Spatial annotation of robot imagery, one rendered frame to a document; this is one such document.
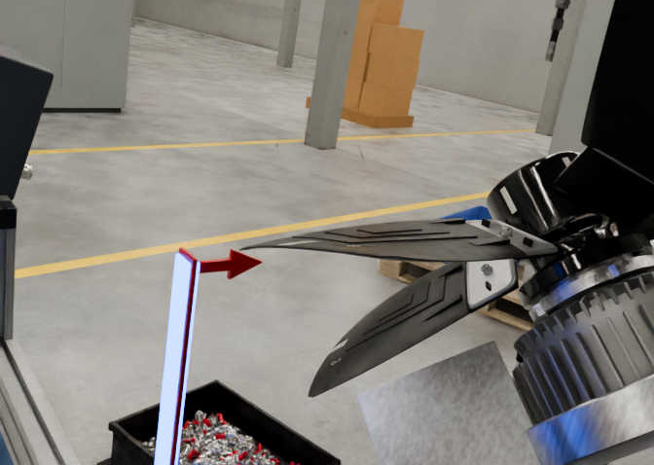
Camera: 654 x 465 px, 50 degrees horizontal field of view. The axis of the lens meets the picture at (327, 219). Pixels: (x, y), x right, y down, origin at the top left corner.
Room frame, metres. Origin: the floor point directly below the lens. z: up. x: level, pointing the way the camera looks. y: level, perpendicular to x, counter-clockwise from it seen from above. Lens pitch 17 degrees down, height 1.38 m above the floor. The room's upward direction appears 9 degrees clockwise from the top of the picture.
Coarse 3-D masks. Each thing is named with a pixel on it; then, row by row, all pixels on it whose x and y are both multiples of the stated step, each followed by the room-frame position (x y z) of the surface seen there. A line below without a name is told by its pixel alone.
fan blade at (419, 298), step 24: (456, 264) 0.81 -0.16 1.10; (408, 288) 0.87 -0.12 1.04; (432, 288) 0.81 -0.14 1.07; (456, 288) 0.78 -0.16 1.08; (384, 312) 0.84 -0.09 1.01; (408, 312) 0.80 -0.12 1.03; (432, 312) 0.76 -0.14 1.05; (456, 312) 0.74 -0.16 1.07; (360, 336) 0.83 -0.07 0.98; (384, 336) 0.79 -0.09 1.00; (408, 336) 0.76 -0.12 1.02; (360, 360) 0.77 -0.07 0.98; (384, 360) 0.74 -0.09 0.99; (312, 384) 0.78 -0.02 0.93; (336, 384) 0.75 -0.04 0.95
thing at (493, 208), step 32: (544, 160) 0.74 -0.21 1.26; (512, 192) 0.73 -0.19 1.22; (544, 192) 0.72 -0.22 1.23; (512, 224) 0.73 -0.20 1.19; (544, 224) 0.70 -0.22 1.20; (576, 224) 0.70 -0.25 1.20; (608, 224) 0.72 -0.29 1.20; (576, 256) 0.66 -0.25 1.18; (608, 256) 0.65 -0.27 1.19; (544, 288) 0.67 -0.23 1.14
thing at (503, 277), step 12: (468, 264) 0.81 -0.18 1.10; (480, 264) 0.80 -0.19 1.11; (492, 264) 0.78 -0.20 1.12; (504, 264) 0.76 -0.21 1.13; (468, 276) 0.79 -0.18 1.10; (480, 276) 0.77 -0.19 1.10; (492, 276) 0.76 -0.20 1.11; (504, 276) 0.74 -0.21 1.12; (468, 288) 0.77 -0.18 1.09; (480, 288) 0.76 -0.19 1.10; (492, 288) 0.74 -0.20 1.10; (504, 288) 0.73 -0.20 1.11; (468, 300) 0.75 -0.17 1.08; (480, 300) 0.74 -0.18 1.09
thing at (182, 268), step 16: (176, 256) 0.48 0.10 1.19; (176, 272) 0.47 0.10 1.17; (176, 288) 0.47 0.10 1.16; (176, 304) 0.47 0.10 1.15; (176, 320) 0.47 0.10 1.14; (176, 336) 0.47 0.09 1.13; (176, 352) 0.46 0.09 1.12; (176, 368) 0.46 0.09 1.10; (176, 384) 0.46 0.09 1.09; (160, 416) 0.48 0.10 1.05; (160, 432) 0.47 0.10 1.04; (160, 448) 0.47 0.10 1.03; (160, 464) 0.47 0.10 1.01
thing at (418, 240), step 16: (384, 224) 0.67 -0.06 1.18; (400, 224) 0.66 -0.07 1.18; (416, 224) 0.66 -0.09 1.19; (432, 224) 0.67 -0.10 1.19; (448, 224) 0.68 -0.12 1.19; (464, 224) 0.68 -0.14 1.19; (272, 240) 0.61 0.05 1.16; (288, 240) 0.58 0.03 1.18; (304, 240) 0.57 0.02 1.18; (320, 240) 0.56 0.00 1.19; (336, 240) 0.56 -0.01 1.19; (352, 240) 0.55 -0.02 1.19; (368, 240) 0.56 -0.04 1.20; (384, 240) 0.57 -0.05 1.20; (400, 240) 0.58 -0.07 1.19; (416, 240) 0.59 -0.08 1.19; (432, 240) 0.60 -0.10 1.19; (448, 240) 0.61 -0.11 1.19; (464, 240) 0.62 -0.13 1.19; (480, 240) 0.62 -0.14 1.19; (496, 240) 0.63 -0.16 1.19; (368, 256) 0.47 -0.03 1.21; (384, 256) 0.47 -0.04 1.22; (400, 256) 0.48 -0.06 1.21; (416, 256) 0.50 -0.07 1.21; (432, 256) 0.52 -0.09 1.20; (448, 256) 0.54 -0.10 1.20; (464, 256) 0.56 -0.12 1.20; (480, 256) 0.57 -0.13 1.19; (496, 256) 0.59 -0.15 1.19; (512, 256) 0.61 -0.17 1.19
